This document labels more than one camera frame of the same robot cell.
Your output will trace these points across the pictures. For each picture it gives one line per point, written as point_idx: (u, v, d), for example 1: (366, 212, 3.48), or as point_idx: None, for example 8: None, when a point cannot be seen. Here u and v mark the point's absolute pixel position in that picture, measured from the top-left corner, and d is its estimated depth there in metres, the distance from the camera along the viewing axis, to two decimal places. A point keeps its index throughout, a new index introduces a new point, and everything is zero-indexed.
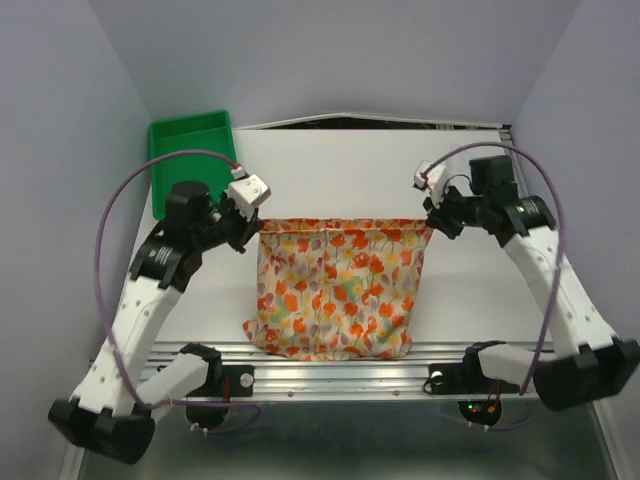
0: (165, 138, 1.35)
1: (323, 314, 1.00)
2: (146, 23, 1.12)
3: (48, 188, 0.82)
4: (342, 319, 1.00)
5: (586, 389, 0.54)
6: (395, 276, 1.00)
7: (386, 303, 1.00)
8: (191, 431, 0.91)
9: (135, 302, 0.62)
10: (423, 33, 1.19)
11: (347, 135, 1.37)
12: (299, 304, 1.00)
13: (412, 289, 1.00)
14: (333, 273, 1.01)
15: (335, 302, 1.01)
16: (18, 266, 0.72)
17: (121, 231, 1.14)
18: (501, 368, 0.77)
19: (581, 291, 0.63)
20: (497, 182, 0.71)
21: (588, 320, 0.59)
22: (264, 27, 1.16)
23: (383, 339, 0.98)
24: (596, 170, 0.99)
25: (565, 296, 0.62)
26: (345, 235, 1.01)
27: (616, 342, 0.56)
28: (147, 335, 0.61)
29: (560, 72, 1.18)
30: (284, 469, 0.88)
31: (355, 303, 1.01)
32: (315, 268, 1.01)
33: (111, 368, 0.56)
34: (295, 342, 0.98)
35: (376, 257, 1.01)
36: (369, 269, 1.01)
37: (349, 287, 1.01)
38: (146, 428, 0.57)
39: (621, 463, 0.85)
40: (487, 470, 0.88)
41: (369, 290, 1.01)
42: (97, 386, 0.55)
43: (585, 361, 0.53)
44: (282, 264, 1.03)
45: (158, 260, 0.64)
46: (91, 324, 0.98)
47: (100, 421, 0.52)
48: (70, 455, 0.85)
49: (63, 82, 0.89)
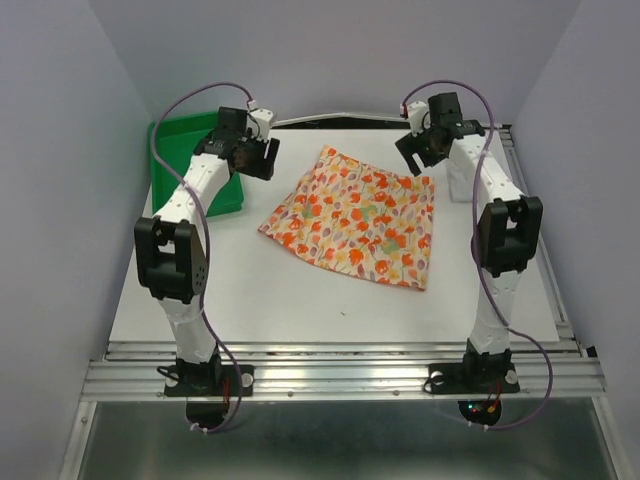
0: (164, 138, 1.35)
1: (338, 225, 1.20)
2: (145, 24, 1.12)
3: (48, 190, 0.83)
4: (353, 232, 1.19)
5: (502, 232, 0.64)
6: (404, 214, 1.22)
7: (393, 229, 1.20)
8: (190, 431, 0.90)
9: (200, 166, 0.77)
10: (422, 32, 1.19)
11: (347, 136, 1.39)
12: (323, 213, 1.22)
13: (415, 222, 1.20)
14: (357, 198, 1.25)
15: (351, 218, 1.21)
16: (18, 267, 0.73)
17: (121, 230, 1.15)
18: (485, 324, 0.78)
19: (502, 172, 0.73)
20: (445, 110, 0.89)
21: (503, 186, 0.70)
22: (264, 28, 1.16)
23: (387, 255, 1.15)
24: (594, 170, 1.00)
25: (486, 172, 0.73)
26: (373, 176, 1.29)
27: (523, 197, 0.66)
28: (209, 188, 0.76)
29: (559, 72, 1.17)
30: (284, 469, 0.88)
31: (367, 222, 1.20)
32: (342, 189, 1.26)
33: (186, 197, 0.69)
34: (308, 240, 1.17)
35: (392, 197, 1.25)
36: (385, 204, 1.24)
37: (367, 209, 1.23)
38: (198, 264, 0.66)
39: (622, 463, 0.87)
40: (488, 470, 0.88)
41: (381, 218, 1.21)
42: (176, 209, 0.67)
43: (497, 207, 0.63)
44: (318, 182, 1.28)
45: (214, 144, 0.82)
46: (91, 324, 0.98)
47: (180, 228, 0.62)
48: (71, 452, 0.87)
49: (63, 83, 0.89)
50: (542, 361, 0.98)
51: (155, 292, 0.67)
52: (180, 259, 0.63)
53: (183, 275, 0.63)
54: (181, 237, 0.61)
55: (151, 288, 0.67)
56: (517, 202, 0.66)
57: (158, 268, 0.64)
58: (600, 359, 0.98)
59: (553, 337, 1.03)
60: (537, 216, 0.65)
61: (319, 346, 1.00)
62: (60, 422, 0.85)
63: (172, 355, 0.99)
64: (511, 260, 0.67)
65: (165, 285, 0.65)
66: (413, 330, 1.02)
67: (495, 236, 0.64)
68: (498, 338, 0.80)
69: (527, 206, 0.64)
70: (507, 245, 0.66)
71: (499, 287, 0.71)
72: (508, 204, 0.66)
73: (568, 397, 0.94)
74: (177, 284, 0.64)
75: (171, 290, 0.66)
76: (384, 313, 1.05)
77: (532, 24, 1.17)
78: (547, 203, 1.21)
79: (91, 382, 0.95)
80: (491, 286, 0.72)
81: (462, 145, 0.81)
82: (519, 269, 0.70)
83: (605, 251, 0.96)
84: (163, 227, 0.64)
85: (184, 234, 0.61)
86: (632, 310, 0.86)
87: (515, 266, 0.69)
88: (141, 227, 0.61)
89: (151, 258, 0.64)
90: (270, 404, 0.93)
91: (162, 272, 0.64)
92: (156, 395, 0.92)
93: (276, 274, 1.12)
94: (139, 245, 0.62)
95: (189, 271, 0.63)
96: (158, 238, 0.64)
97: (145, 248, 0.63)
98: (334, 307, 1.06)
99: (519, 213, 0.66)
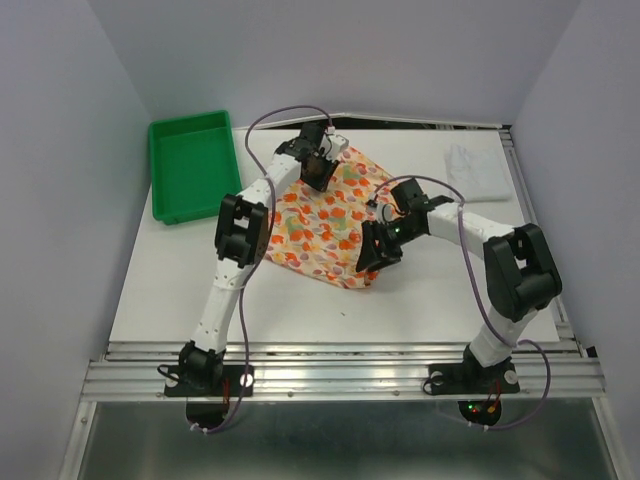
0: (164, 139, 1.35)
1: (331, 195, 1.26)
2: (144, 24, 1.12)
3: (46, 190, 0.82)
4: (324, 205, 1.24)
5: (516, 265, 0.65)
6: (329, 252, 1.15)
7: (307, 233, 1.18)
8: (191, 431, 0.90)
9: (280, 162, 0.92)
10: (422, 32, 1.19)
11: (347, 136, 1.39)
12: (348, 192, 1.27)
13: (312, 257, 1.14)
14: (354, 218, 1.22)
15: (333, 209, 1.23)
16: (19, 267, 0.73)
17: (121, 231, 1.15)
18: (489, 342, 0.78)
19: (485, 218, 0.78)
20: (410, 196, 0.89)
21: (492, 227, 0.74)
22: (263, 28, 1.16)
23: (286, 218, 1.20)
24: (596, 173, 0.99)
25: (470, 222, 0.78)
26: None
27: (518, 228, 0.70)
28: (283, 183, 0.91)
29: (560, 72, 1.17)
30: (284, 470, 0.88)
31: (327, 221, 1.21)
32: (369, 205, 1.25)
33: (265, 186, 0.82)
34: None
35: (345, 245, 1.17)
36: (341, 240, 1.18)
37: (342, 221, 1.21)
38: (260, 243, 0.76)
39: (622, 463, 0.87)
40: (488, 471, 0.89)
41: (327, 232, 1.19)
42: (255, 193, 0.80)
43: (497, 242, 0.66)
44: (377, 190, 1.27)
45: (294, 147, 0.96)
46: (91, 324, 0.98)
47: (257, 208, 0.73)
48: (70, 453, 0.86)
49: (61, 82, 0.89)
50: (542, 361, 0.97)
51: (220, 255, 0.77)
52: (250, 232, 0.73)
53: (249, 247, 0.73)
54: (255, 216, 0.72)
55: (217, 251, 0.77)
56: (516, 235, 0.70)
57: (229, 237, 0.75)
58: (600, 360, 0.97)
59: (554, 337, 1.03)
60: (541, 242, 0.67)
61: (319, 347, 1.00)
62: (59, 423, 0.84)
63: (172, 355, 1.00)
64: (535, 300, 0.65)
65: (233, 251, 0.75)
66: (413, 331, 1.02)
67: (512, 270, 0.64)
68: (502, 356, 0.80)
69: (526, 233, 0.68)
70: (526, 279, 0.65)
71: (517, 326, 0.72)
72: (508, 238, 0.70)
73: (568, 397, 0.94)
74: (241, 252, 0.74)
75: (234, 256, 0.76)
76: (382, 315, 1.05)
77: (532, 25, 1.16)
78: (547, 204, 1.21)
79: (91, 382, 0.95)
80: (507, 326, 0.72)
81: (439, 213, 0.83)
82: (540, 308, 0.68)
83: (606, 252, 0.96)
84: (242, 205, 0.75)
85: (259, 215, 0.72)
86: (633, 311, 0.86)
87: (537, 307, 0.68)
88: (226, 201, 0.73)
89: (227, 226, 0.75)
90: (270, 404, 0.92)
91: (232, 240, 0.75)
92: (156, 395, 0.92)
93: (273, 273, 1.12)
94: (221, 214, 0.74)
95: (254, 245, 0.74)
96: (236, 212, 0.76)
97: (225, 217, 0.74)
98: (334, 307, 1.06)
99: (521, 246, 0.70)
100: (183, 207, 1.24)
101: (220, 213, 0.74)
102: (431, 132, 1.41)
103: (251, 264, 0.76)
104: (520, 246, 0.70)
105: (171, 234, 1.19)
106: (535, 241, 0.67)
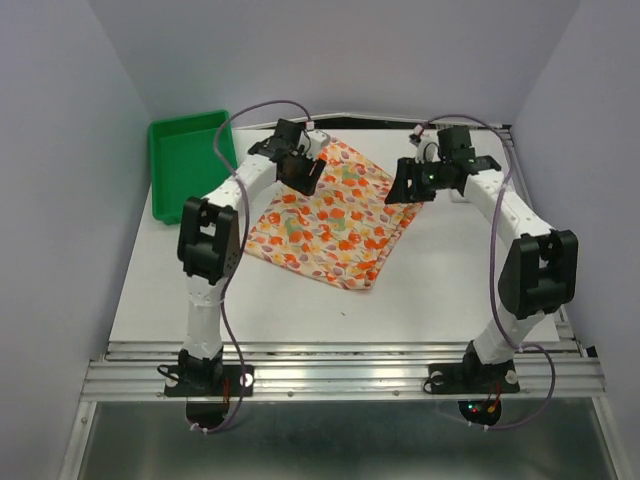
0: (164, 139, 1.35)
1: (331, 195, 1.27)
2: (145, 24, 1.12)
3: (46, 189, 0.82)
4: (323, 205, 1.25)
5: (534, 270, 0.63)
6: (329, 252, 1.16)
7: (307, 233, 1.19)
8: (191, 431, 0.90)
9: (252, 165, 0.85)
10: (422, 32, 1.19)
11: (347, 136, 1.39)
12: (347, 192, 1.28)
13: (312, 258, 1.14)
14: (354, 218, 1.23)
15: (333, 209, 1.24)
16: (19, 267, 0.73)
17: (121, 231, 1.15)
18: (493, 341, 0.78)
19: (524, 208, 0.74)
20: (456, 145, 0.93)
21: (529, 220, 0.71)
22: (263, 27, 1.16)
23: (285, 220, 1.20)
24: (596, 172, 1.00)
25: (508, 208, 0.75)
26: (373, 241, 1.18)
27: (554, 232, 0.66)
28: (256, 185, 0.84)
29: (560, 72, 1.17)
30: (284, 470, 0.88)
31: (327, 221, 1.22)
32: (368, 205, 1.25)
33: (235, 188, 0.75)
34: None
35: (345, 246, 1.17)
36: (341, 240, 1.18)
37: (341, 221, 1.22)
38: (230, 252, 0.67)
39: (622, 463, 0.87)
40: (488, 470, 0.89)
41: (327, 232, 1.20)
42: (223, 196, 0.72)
43: (526, 244, 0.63)
44: (377, 191, 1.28)
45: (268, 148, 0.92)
46: (91, 324, 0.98)
47: (224, 212, 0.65)
48: (71, 453, 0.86)
49: (61, 82, 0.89)
50: (542, 361, 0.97)
51: (187, 269, 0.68)
52: (218, 240, 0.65)
53: (217, 257, 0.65)
54: (223, 220, 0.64)
55: (184, 265, 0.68)
56: (550, 236, 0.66)
57: (195, 246, 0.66)
58: (600, 359, 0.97)
59: (554, 336, 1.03)
60: (572, 252, 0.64)
61: (319, 347, 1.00)
62: (59, 423, 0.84)
63: (172, 355, 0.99)
64: (545, 305, 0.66)
65: (199, 262, 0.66)
66: (414, 331, 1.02)
67: (528, 274, 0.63)
68: (503, 356, 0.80)
69: (560, 240, 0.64)
70: (543, 286, 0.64)
71: (521, 325, 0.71)
72: (538, 239, 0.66)
73: (569, 397, 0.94)
74: (210, 263, 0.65)
75: (203, 268, 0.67)
76: (381, 315, 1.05)
77: (532, 25, 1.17)
78: (547, 203, 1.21)
79: (91, 382, 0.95)
80: (511, 324, 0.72)
81: (478, 177, 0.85)
82: (548, 311, 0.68)
83: (606, 251, 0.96)
84: (208, 209, 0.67)
85: (226, 219, 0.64)
86: (633, 311, 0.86)
87: (545, 310, 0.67)
88: (189, 205, 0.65)
89: (191, 235, 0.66)
90: (271, 403, 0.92)
91: (198, 249, 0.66)
92: (156, 395, 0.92)
93: (273, 273, 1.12)
94: (183, 221, 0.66)
95: (223, 253, 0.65)
96: (202, 219, 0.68)
97: (188, 224, 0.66)
98: (334, 307, 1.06)
99: (550, 248, 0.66)
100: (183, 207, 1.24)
101: (183, 220, 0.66)
102: (431, 132, 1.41)
103: (222, 276, 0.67)
104: (550, 248, 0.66)
105: (171, 234, 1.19)
106: (567, 249, 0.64)
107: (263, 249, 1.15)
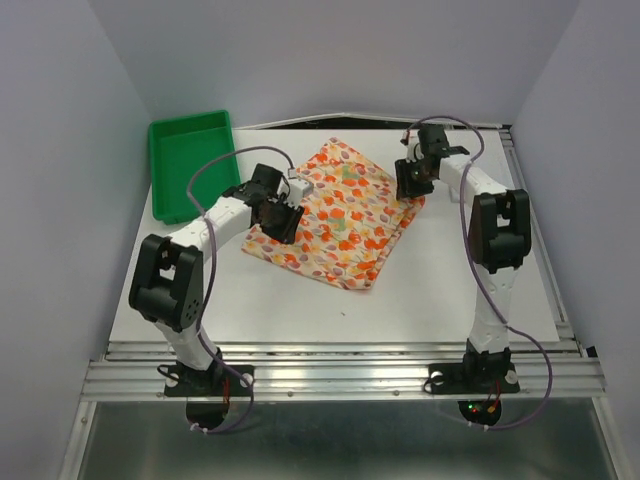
0: (164, 139, 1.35)
1: (331, 195, 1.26)
2: (144, 24, 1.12)
3: (46, 190, 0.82)
4: (323, 205, 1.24)
5: (493, 224, 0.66)
6: (329, 252, 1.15)
7: (307, 233, 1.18)
8: (191, 431, 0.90)
9: (224, 205, 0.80)
10: (423, 32, 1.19)
11: (347, 136, 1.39)
12: (347, 192, 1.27)
13: (312, 259, 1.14)
14: (354, 218, 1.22)
15: (333, 209, 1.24)
16: (19, 267, 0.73)
17: (121, 231, 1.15)
18: (486, 325, 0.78)
19: (487, 176, 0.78)
20: (433, 139, 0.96)
21: (489, 184, 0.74)
22: (263, 27, 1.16)
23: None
24: (596, 172, 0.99)
25: (472, 177, 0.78)
26: (374, 241, 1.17)
27: (510, 190, 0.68)
28: (228, 227, 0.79)
29: (560, 71, 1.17)
30: (284, 470, 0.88)
31: (327, 221, 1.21)
32: (368, 205, 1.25)
33: (202, 227, 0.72)
34: (319, 171, 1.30)
35: (345, 246, 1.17)
36: (341, 240, 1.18)
37: (341, 221, 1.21)
38: (189, 300, 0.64)
39: (622, 463, 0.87)
40: (487, 470, 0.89)
41: (328, 232, 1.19)
42: (189, 235, 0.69)
43: (485, 199, 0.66)
44: (376, 190, 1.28)
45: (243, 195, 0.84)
46: (91, 324, 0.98)
47: (186, 252, 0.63)
48: (71, 452, 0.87)
49: (60, 81, 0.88)
50: (542, 361, 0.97)
51: (146, 317, 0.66)
52: (176, 284, 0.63)
53: (173, 303, 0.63)
54: (183, 262, 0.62)
55: (141, 312, 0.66)
56: (505, 196, 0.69)
57: (151, 291, 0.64)
58: (600, 360, 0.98)
59: (554, 336, 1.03)
60: (527, 207, 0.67)
61: (319, 347, 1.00)
62: (59, 422, 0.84)
63: (172, 355, 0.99)
64: (507, 257, 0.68)
65: (155, 310, 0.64)
66: (414, 331, 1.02)
67: (487, 228, 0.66)
68: (496, 336, 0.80)
69: (514, 197, 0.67)
70: (502, 238, 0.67)
71: (497, 285, 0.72)
72: (497, 198, 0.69)
73: (569, 397, 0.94)
74: (166, 311, 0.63)
75: (161, 316, 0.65)
76: (381, 315, 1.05)
77: (533, 25, 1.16)
78: (547, 204, 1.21)
79: (91, 382, 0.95)
80: (487, 283, 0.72)
81: (449, 162, 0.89)
82: (516, 266, 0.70)
83: (606, 252, 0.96)
84: (169, 249, 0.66)
85: (186, 260, 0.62)
86: (633, 311, 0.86)
87: (511, 264, 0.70)
88: (149, 243, 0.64)
89: (147, 278, 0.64)
90: (270, 403, 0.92)
91: (154, 294, 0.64)
92: (156, 395, 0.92)
93: (273, 273, 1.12)
94: (140, 264, 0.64)
95: (180, 299, 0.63)
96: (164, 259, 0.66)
97: (145, 267, 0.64)
98: (334, 307, 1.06)
99: (508, 207, 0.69)
100: (183, 208, 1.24)
101: (140, 262, 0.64)
102: None
103: (181, 325, 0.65)
104: (507, 207, 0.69)
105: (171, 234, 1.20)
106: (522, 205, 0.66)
107: (263, 250, 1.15)
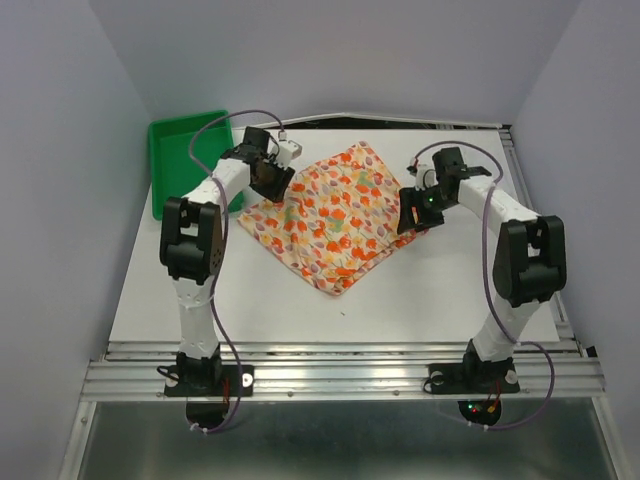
0: (164, 139, 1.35)
1: (341, 194, 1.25)
2: (144, 24, 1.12)
3: (46, 190, 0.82)
4: (330, 203, 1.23)
5: (524, 254, 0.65)
6: (314, 249, 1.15)
7: (302, 224, 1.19)
8: (191, 431, 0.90)
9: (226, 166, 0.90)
10: (422, 32, 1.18)
11: (347, 135, 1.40)
12: (357, 196, 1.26)
13: (295, 249, 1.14)
14: (351, 222, 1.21)
15: (337, 210, 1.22)
16: (19, 267, 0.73)
17: (121, 231, 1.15)
18: (490, 333, 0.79)
19: (512, 200, 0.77)
20: (450, 163, 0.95)
21: (516, 209, 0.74)
22: (263, 27, 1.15)
23: (287, 206, 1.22)
24: (596, 172, 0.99)
25: (497, 201, 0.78)
26: (358, 250, 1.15)
27: (541, 218, 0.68)
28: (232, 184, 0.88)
29: (560, 71, 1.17)
30: (284, 470, 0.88)
31: (326, 218, 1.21)
32: (368, 214, 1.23)
33: (212, 186, 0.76)
34: (338, 170, 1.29)
35: (330, 247, 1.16)
36: (330, 242, 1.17)
37: (338, 222, 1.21)
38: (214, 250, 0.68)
39: (622, 463, 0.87)
40: (487, 470, 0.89)
41: (321, 229, 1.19)
42: (203, 194, 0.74)
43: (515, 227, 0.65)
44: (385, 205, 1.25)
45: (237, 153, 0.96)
46: (91, 324, 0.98)
47: (205, 207, 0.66)
48: (71, 452, 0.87)
49: (59, 82, 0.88)
50: (542, 361, 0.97)
51: (171, 272, 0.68)
52: (201, 237, 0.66)
53: (202, 254, 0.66)
54: (205, 217, 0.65)
55: (168, 267, 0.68)
56: (537, 223, 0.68)
57: (178, 246, 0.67)
58: (600, 360, 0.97)
59: (554, 336, 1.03)
60: (559, 237, 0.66)
61: (319, 347, 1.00)
62: (58, 422, 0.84)
63: (172, 355, 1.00)
64: (535, 292, 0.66)
65: (183, 264, 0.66)
66: (413, 332, 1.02)
67: (518, 259, 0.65)
68: (502, 350, 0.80)
69: (546, 225, 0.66)
70: (533, 271, 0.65)
71: (517, 314, 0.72)
72: (527, 226, 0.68)
73: (568, 397, 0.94)
74: (195, 263, 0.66)
75: (188, 270, 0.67)
76: (380, 317, 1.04)
77: (532, 25, 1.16)
78: (547, 204, 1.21)
79: (91, 382, 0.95)
80: (507, 313, 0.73)
81: (471, 184, 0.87)
82: (542, 300, 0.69)
83: (606, 252, 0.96)
84: (188, 209, 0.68)
85: (208, 215, 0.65)
86: (634, 311, 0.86)
87: (539, 298, 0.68)
88: (169, 205, 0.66)
89: (173, 235, 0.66)
90: (270, 404, 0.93)
91: (182, 249, 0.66)
92: (156, 395, 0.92)
93: (274, 273, 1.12)
94: (164, 222, 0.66)
95: (207, 250, 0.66)
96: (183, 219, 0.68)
97: (170, 224, 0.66)
98: (334, 307, 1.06)
99: (539, 235, 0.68)
100: None
101: (164, 221, 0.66)
102: (431, 132, 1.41)
103: (207, 275, 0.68)
104: (538, 235, 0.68)
105: None
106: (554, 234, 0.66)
107: (256, 226, 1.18)
